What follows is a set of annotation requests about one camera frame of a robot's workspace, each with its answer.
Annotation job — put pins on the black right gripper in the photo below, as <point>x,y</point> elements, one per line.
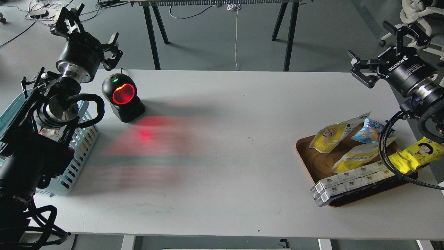
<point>406,71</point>

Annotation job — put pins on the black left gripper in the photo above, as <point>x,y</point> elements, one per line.
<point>82,49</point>

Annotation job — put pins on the yellow nut snack pouch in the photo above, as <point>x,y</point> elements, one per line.
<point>331,136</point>

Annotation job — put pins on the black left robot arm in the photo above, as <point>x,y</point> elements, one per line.
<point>35,145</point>

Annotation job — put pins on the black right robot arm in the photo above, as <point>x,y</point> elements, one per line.
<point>426,105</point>

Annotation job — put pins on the blue snack packet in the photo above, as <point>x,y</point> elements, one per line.
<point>370,132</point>

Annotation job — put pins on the light blue plastic basket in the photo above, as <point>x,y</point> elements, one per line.
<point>82,142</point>

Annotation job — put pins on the yellow cartoon snack bag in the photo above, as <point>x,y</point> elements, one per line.
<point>419,154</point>

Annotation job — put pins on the yellow white snack pouch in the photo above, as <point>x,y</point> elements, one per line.
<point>358,156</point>

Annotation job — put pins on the white boxed snack pack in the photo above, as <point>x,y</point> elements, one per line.
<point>353,185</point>

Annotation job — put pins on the white office chair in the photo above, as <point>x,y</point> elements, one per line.
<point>428,14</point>

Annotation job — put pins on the black barcode scanner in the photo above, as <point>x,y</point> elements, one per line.
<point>121,92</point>

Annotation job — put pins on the wooden tray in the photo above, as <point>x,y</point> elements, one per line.
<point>318,165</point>

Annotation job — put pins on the black background table frame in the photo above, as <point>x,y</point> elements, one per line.
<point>247,35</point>

